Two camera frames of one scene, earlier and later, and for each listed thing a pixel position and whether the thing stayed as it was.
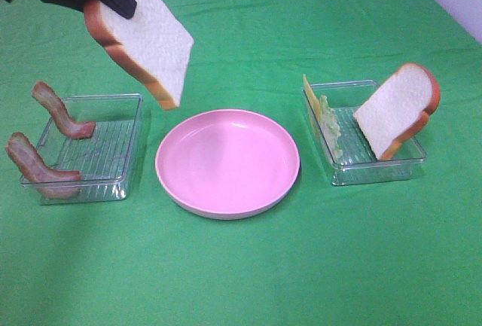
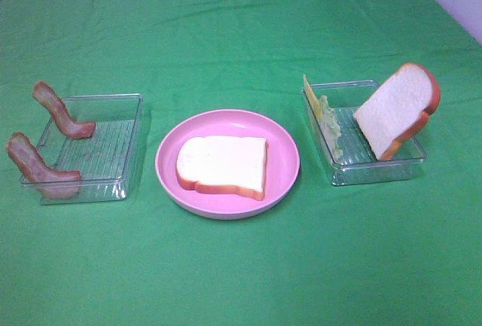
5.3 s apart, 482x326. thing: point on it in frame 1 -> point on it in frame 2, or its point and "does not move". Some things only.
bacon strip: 50,182 does not move
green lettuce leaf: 332,128 does not move
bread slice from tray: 150,43 -> 224,162
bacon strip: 54,103 does not move
